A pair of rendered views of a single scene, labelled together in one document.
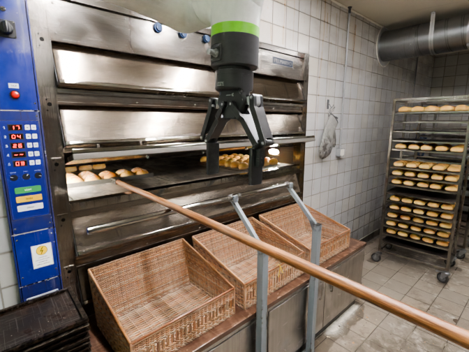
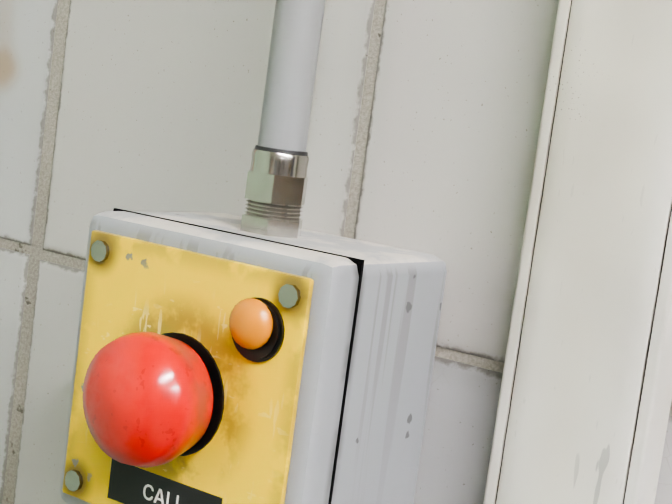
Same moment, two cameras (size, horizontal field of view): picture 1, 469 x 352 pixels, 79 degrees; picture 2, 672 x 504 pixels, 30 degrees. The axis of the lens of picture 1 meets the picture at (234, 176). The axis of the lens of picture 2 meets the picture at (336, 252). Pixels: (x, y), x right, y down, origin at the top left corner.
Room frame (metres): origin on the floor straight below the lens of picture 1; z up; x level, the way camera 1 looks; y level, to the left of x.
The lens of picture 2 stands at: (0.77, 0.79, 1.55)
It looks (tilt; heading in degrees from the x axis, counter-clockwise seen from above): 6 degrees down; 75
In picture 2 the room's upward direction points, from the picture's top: 8 degrees clockwise
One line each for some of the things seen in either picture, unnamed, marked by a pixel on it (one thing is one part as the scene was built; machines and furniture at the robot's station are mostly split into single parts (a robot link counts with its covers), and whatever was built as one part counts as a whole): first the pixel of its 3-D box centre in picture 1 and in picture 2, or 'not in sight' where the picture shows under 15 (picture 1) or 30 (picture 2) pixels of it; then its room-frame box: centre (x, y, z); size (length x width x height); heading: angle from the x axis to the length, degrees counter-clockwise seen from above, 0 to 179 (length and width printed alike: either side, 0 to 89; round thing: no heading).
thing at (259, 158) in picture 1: (263, 153); not in sight; (0.52, -0.05, 1.50); 0.03 x 0.01 x 0.05; 41
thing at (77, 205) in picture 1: (217, 180); not in sight; (1.90, 0.12, 1.16); 1.80 x 0.06 x 0.04; 132
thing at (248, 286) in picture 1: (248, 255); not in sight; (1.70, -0.09, 0.72); 0.56 x 0.49 x 0.28; 133
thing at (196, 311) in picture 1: (163, 292); not in sight; (1.29, 0.36, 0.72); 0.56 x 0.49 x 0.28; 133
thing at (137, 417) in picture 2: not in sight; (155, 397); (0.82, 1.16, 1.46); 0.04 x 0.04 x 0.04; 42
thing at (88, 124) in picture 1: (218, 123); not in sight; (1.88, 0.10, 1.54); 1.79 x 0.11 x 0.19; 132
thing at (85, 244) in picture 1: (219, 201); not in sight; (1.88, 0.10, 1.02); 1.79 x 0.11 x 0.19; 132
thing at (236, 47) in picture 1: (233, 55); not in sight; (0.58, 0.00, 1.68); 0.12 x 0.09 x 0.06; 131
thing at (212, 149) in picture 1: (212, 158); not in sight; (0.63, 0.05, 1.48); 0.03 x 0.01 x 0.07; 131
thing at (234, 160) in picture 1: (238, 160); not in sight; (2.60, -0.04, 1.21); 0.61 x 0.48 x 0.06; 42
